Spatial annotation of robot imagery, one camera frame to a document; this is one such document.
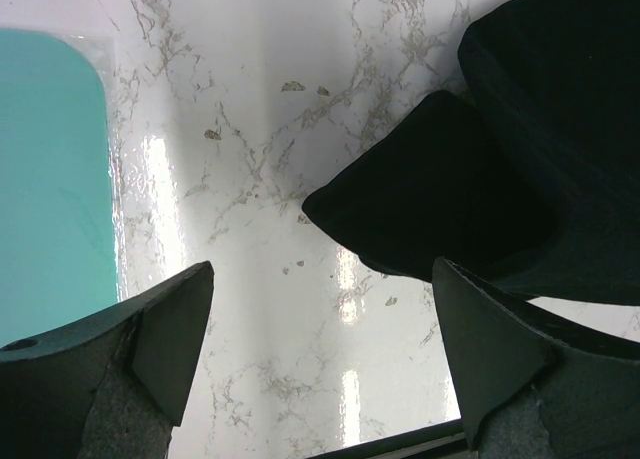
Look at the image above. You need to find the teal cutting mat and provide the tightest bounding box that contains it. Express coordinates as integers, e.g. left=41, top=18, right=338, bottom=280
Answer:
left=1, top=29, right=118, bottom=344

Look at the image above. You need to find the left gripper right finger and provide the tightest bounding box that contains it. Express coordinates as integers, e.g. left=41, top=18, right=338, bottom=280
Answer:
left=432, top=258, right=639, bottom=458

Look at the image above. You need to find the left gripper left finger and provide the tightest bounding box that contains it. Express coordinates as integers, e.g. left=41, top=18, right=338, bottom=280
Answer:
left=1, top=261, right=214, bottom=458

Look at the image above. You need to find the black t shirt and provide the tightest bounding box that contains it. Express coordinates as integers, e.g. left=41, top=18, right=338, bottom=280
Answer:
left=302, top=0, right=639, bottom=305

